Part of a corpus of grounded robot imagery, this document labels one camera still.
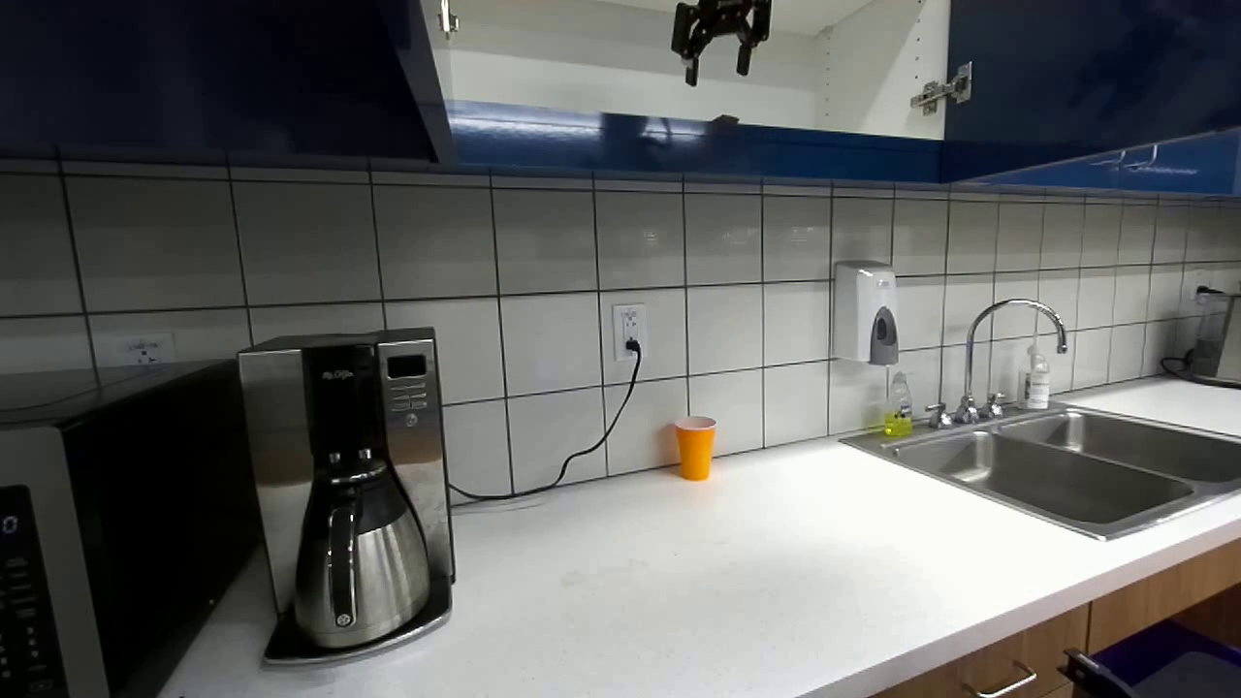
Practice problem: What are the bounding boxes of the yellow dish soap bottle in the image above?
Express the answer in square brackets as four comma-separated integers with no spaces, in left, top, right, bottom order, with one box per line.
[882,373,915,437]

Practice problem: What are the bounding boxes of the blue upper wall cabinet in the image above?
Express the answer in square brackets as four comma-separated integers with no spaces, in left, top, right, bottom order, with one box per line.
[0,0,1241,201]

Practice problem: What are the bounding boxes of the white wall power outlet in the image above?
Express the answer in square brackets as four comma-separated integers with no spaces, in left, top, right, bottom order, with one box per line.
[612,307,647,362]

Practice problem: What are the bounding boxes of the steel coffee carafe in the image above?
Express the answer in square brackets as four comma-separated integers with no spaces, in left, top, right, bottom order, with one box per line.
[290,451,429,652]

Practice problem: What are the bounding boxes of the blue open cabinet door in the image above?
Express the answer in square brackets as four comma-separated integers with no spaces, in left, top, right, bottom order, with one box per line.
[944,0,1241,179]

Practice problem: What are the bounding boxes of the chrome kitchen faucet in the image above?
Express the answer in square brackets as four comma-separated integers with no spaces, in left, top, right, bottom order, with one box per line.
[926,295,1071,428]

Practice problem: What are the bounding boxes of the white wall soap dispenser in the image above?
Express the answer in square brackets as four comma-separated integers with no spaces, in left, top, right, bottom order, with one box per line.
[833,264,899,364]

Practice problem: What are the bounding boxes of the white small soap pump bottle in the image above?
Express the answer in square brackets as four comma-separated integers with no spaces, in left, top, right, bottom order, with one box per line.
[1025,344,1051,410]

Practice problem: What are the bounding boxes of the orange plastic cup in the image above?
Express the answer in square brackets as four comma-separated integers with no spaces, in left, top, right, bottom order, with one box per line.
[675,415,718,482]

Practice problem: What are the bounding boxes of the black power cord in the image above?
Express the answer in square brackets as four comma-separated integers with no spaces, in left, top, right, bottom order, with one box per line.
[446,339,647,510]

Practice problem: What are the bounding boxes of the black steel coffee maker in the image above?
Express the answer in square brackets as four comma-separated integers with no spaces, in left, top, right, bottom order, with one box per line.
[235,329,459,665]

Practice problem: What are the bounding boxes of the black microwave oven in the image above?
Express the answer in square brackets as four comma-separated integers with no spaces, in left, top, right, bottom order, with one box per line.
[0,362,261,698]

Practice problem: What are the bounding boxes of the stainless steel double sink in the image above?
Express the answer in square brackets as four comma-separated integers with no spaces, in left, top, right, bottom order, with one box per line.
[856,409,1241,539]

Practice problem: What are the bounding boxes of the wooden lower cabinet drawers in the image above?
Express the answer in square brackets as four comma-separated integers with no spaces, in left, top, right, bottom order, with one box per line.
[875,544,1241,698]

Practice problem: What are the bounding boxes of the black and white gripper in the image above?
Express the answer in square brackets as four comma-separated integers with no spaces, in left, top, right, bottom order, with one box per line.
[670,0,773,87]

